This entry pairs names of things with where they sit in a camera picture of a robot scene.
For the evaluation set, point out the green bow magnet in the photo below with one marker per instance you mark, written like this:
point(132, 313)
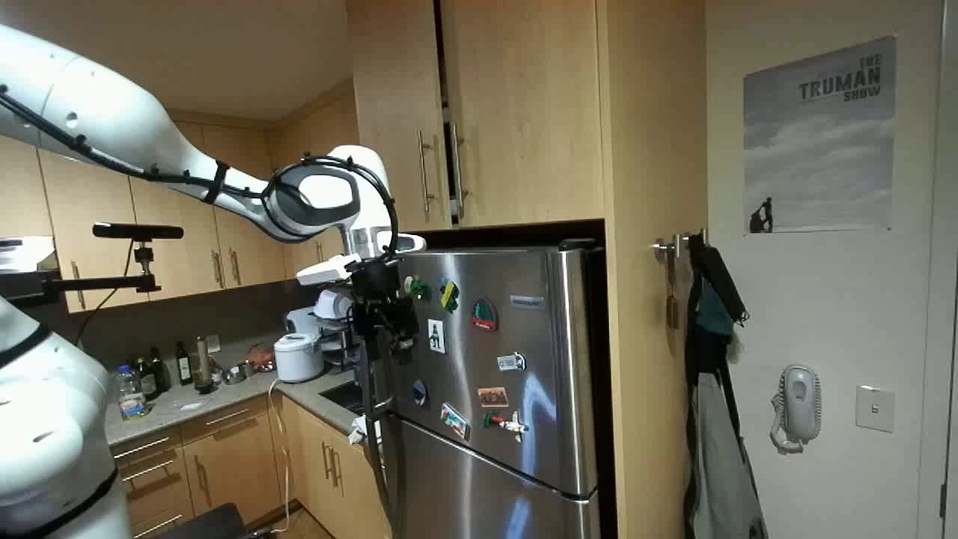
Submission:
point(419, 292)

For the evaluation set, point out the postcard picture magnet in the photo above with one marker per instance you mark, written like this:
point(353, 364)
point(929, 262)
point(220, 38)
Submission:
point(455, 424)

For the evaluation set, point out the dark squat bottle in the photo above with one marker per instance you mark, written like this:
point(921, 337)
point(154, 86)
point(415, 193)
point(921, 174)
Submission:
point(154, 375)

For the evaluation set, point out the white kettle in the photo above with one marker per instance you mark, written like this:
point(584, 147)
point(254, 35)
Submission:
point(332, 303)

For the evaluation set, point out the black hanging jacket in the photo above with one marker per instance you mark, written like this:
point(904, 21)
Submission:
point(706, 354)

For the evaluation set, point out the white cloth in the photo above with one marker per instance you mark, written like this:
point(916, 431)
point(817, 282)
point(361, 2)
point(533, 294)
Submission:
point(358, 431)

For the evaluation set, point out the white rice cooker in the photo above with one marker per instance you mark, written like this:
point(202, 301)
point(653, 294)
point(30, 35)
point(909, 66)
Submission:
point(299, 357)

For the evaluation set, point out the slim dark glass bottle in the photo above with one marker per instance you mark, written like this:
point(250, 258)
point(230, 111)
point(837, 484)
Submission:
point(183, 367)

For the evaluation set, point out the wooden base cabinet with sink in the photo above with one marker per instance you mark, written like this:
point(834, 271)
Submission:
point(329, 479)

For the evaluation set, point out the wooden base cabinet with drawers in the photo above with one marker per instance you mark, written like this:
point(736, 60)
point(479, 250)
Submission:
point(229, 458)

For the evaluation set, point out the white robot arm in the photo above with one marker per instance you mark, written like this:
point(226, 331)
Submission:
point(108, 122)

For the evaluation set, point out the white wall switch plate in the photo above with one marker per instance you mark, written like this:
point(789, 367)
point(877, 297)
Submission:
point(874, 408)

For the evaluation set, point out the clear plastic container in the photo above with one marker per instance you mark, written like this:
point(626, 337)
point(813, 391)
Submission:
point(132, 394)

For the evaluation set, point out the small silver pot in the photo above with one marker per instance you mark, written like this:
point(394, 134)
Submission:
point(235, 372)

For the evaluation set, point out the stainless steel fridge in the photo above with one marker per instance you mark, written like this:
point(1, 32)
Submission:
point(539, 400)

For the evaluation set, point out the black stereo camera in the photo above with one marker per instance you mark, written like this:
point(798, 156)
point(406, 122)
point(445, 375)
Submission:
point(139, 232)

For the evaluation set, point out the red teal round magnet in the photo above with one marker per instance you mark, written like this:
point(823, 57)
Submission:
point(482, 315)

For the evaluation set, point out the small white round appliance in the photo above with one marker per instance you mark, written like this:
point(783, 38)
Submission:
point(299, 322)

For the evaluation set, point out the white red figure magnet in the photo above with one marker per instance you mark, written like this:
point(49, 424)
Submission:
point(509, 424)

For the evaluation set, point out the white card figure magnet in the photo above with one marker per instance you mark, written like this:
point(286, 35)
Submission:
point(434, 337)

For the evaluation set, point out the small white strip magnet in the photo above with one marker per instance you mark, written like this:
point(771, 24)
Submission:
point(509, 361)

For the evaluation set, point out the white room door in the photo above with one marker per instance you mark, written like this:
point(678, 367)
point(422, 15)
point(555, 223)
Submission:
point(946, 301)

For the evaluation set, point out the metal coat hook rack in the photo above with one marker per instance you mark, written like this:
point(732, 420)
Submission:
point(675, 243)

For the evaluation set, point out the yellow blue round magnet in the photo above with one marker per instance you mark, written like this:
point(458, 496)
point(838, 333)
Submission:
point(449, 294)

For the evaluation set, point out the grey hanging garment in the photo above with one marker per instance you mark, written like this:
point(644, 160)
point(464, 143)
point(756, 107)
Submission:
point(718, 469)

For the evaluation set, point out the red kitchen item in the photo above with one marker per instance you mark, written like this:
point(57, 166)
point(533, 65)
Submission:
point(260, 361)

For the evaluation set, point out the tall brown bottle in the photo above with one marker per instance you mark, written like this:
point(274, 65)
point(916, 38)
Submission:
point(202, 369)

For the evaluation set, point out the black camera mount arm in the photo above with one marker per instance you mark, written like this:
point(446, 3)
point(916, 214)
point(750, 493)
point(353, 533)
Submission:
point(99, 282)

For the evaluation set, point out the grey Truman poster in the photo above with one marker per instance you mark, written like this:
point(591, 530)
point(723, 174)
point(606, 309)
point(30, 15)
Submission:
point(817, 152)

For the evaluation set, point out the wide wooden wall cabinet row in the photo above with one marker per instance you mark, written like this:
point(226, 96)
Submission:
point(183, 250)

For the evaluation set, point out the light wooden cabinet door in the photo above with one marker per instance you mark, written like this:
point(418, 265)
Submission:
point(391, 99)
point(527, 110)

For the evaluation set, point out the teal hanging garment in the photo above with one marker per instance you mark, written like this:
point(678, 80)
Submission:
point(712, 309)

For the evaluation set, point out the narrow wooden wall cabinet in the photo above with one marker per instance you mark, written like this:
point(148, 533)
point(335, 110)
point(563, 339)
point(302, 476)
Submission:
point(308, 125)

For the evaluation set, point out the orange rectangular magnet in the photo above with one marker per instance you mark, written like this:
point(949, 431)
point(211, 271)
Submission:
point(492, 397)

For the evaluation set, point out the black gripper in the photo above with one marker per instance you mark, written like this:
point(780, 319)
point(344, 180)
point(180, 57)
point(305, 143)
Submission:
point(376, 286)

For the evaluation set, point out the tall wooden side panel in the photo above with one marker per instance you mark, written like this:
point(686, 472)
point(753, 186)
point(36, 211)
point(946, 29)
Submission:
point(648, 348)

